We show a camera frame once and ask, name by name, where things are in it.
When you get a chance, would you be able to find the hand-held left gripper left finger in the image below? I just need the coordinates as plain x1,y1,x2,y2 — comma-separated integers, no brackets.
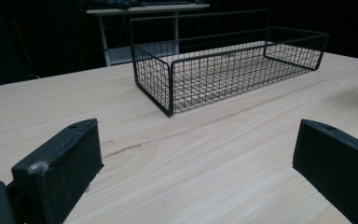
11,118,104,224

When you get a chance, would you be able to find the white metal-frame side table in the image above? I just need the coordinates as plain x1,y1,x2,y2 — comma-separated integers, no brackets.
86,3,211,67

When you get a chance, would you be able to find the black wire basket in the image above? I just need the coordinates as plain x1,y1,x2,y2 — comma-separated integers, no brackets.
129,8,330,119

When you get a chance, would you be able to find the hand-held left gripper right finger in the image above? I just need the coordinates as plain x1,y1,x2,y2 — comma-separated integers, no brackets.
292,119,358,224

